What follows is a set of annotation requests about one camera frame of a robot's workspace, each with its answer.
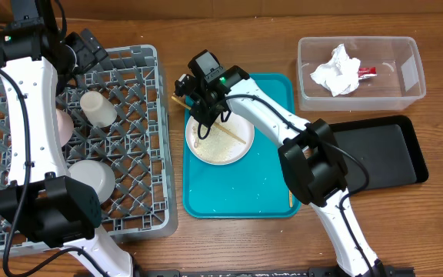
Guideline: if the cream white cup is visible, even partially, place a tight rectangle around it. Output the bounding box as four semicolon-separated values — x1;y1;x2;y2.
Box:
80;91;117;128

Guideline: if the pink small bowl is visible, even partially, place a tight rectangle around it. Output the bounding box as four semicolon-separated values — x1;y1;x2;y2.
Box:
56;109;74;147

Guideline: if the grey ceramic bowl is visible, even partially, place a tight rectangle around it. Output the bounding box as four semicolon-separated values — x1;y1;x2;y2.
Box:
68;160;115;203

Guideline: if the white napkin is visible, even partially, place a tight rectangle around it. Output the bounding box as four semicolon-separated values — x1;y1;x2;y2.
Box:
310;44;361;97

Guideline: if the red snack wrapper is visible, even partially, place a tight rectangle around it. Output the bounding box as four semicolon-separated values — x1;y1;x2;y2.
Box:
358;67;377;80

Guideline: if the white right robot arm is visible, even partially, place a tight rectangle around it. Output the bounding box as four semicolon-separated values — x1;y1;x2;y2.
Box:
175;50;386;276

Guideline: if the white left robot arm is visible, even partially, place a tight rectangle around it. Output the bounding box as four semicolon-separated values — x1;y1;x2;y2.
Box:
0;0;142;276

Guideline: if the grey plastic dishwasher rack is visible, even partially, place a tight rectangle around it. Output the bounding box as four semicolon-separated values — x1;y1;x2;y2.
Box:
0;45;178;258

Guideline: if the white plate with food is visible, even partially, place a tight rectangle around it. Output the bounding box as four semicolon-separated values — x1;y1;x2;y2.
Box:
185;113;255;165

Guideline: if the teal plastic tray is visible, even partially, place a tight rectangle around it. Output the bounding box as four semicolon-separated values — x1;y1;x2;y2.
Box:
182;72;303;220

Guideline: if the black tray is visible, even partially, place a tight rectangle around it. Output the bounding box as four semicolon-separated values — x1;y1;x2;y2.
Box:
331;115;429;190

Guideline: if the clear plastic bin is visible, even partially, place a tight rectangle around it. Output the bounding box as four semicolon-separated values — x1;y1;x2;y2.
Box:
296;36;426;111

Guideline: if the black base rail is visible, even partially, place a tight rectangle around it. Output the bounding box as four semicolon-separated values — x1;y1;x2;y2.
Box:
144;266;415;277

